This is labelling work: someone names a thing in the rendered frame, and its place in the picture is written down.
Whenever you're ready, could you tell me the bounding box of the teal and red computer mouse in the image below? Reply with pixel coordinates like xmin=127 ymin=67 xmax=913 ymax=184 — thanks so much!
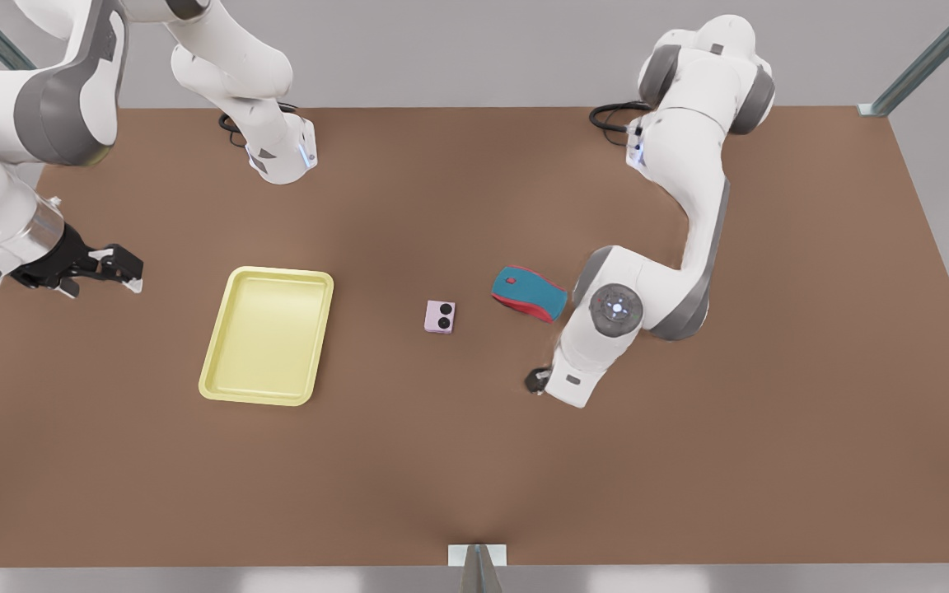
xmin=491 ymin=265 xmax=568 ymax=323

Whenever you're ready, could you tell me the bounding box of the black cable loop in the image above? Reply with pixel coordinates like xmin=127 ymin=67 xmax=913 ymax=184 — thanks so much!
xmin=589 ymin=100 xmax=655 ymax=147
xmin=218 ymin=102 xmax=301 ymax=149

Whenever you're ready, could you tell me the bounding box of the yellow rectangular tray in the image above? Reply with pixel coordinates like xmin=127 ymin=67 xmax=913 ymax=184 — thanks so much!
xmin=199 ymin=266 xmax=335 ymax=407

